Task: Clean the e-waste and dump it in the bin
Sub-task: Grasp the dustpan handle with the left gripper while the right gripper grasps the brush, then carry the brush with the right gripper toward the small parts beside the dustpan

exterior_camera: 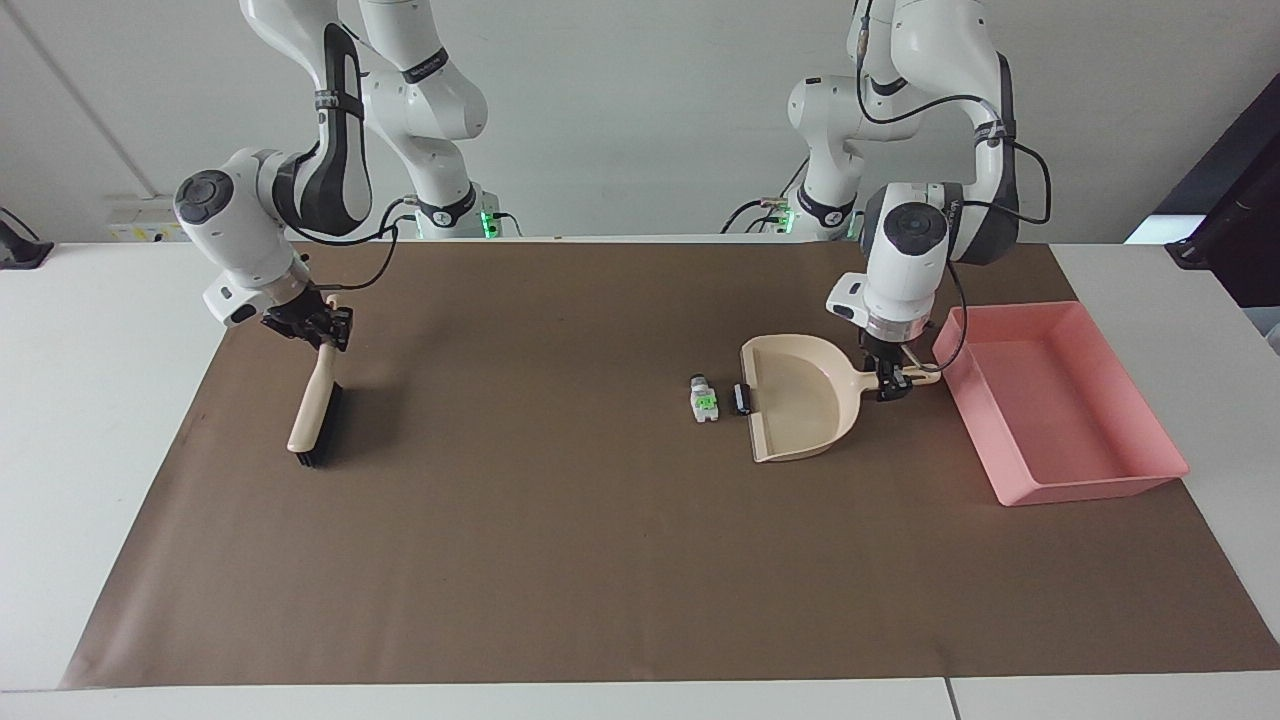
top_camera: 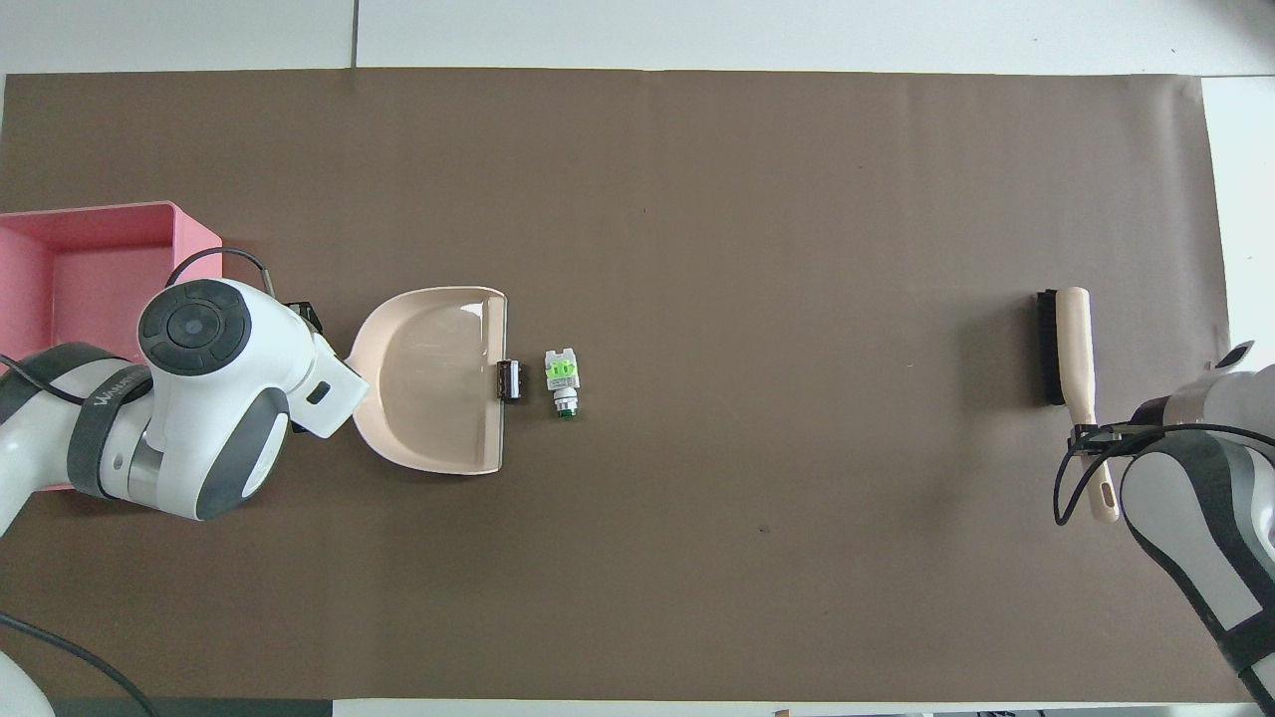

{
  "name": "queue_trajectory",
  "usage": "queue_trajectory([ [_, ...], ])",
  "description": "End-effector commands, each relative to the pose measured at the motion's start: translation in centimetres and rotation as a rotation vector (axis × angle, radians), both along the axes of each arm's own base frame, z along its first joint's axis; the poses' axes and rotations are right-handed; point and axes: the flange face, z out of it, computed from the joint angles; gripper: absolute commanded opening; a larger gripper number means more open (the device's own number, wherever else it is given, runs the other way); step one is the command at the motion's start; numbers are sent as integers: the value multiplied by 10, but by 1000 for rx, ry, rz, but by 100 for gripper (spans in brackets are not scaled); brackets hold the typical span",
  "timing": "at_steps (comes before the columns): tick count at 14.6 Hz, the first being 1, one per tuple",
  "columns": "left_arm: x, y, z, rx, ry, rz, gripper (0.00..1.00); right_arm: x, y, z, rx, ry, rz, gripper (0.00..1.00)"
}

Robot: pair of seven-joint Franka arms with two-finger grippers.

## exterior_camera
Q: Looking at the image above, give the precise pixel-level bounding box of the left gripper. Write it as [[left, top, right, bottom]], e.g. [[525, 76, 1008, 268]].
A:
[[862, 334, 920, 404]]

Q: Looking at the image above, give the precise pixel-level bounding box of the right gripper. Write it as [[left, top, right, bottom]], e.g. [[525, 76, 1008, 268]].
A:
[[262, 293, 354, 353]]

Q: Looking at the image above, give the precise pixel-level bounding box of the beige brush with black bristles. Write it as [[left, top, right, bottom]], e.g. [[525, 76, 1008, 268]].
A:
[[287, 343, 345, 470]]

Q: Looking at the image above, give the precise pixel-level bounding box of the beige plastic dustpan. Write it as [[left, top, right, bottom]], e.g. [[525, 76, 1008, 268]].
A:
[[739, 333, 944, 465]]

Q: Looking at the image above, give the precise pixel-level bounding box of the pink plastic bin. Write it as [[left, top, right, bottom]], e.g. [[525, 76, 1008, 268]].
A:
[[931, 300, 1192, 508]]

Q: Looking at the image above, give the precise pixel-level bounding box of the black stand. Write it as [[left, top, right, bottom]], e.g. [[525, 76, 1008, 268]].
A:
[[0, 206, 54, 270], [1164, 100, 1280, 312]]

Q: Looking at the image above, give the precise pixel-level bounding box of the black cable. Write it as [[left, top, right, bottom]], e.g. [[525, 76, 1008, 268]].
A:
[[720, 158, 809, 237], [854, 0, 1054, 374], [288, 194, 421, 294]]

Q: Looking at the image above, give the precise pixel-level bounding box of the white wall outlet box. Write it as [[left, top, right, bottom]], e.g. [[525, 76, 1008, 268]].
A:
[[104, 198, 189, 244]]

